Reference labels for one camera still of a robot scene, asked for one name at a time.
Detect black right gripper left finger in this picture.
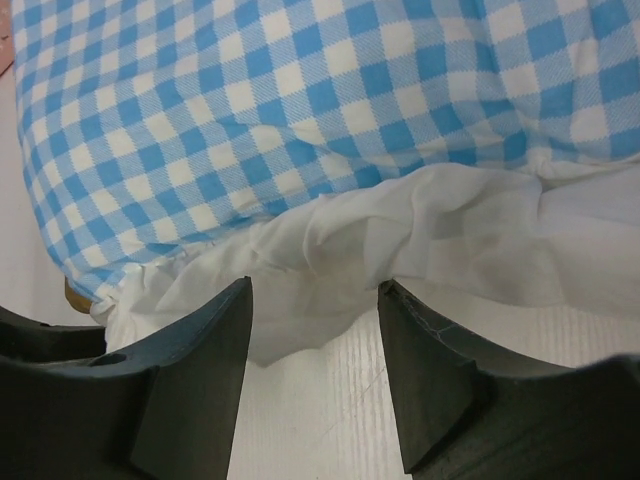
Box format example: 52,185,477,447
1,278,253,479

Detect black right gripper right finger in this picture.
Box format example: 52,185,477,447
378,281,639,479

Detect wooden pet bed frame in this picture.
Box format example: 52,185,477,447
64,278,93,315

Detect blue gingham mattress pad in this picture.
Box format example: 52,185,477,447
11,1,639,364

